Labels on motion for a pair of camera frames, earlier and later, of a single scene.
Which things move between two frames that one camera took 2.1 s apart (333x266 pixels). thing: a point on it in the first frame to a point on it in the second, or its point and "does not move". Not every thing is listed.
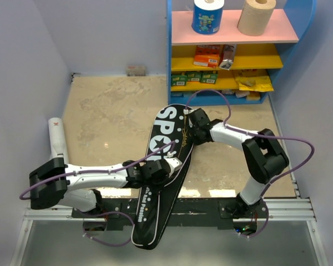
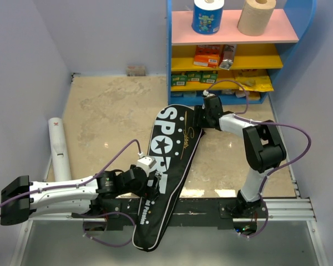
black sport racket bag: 170,136 does not move
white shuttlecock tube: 58,145 does not move
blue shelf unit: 229,67 does not move
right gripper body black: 196,139 to 201,116
